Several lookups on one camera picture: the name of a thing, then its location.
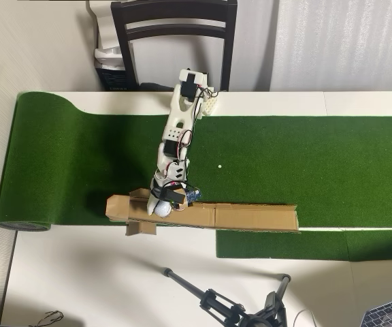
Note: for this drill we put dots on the white curtain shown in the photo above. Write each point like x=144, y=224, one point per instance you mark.
x=335, y=44

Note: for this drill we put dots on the white golf ball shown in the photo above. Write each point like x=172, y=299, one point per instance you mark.
x=163, y=208

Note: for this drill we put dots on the cardboard ramp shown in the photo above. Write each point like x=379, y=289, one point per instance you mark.
x=250, y=218

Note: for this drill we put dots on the dark printed box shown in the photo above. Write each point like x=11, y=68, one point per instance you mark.
x=112, y=80

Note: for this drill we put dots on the black tripod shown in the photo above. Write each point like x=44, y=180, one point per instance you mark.
x=216, y=303

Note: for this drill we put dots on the white foam packaging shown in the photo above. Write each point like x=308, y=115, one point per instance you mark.
x=104, y=34

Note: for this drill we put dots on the dark wooden chair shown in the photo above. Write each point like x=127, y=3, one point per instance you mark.
x=175, y=17

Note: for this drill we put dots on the wrist camera with blue board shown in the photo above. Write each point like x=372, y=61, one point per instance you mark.
x=175, y=195

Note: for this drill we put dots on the short green turf piece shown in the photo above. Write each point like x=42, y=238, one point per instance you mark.
x=284, y=245

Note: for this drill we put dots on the long green turf mat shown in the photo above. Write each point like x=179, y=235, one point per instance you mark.
x=318, y=170

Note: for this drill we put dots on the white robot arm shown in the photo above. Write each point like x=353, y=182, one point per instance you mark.
x=177, y=119

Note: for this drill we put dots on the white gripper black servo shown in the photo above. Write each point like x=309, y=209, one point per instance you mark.
x=169, y=195

